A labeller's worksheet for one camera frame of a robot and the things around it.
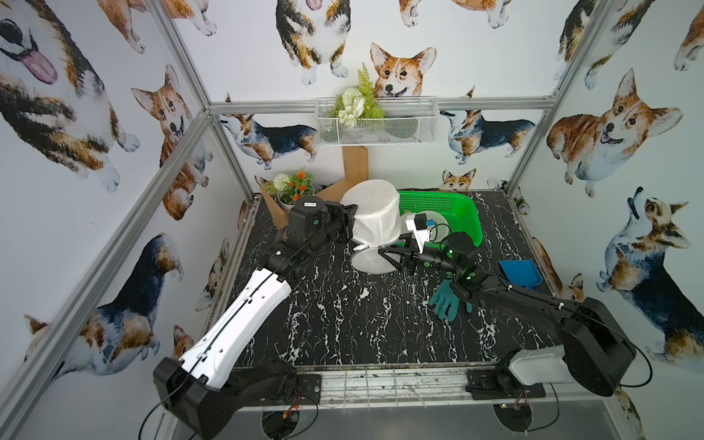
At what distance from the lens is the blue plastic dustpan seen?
37.3 inches

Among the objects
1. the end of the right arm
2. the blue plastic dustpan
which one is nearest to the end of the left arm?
the end of the right arm

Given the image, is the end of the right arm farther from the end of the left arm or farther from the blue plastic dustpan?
the blue plastic dustpan
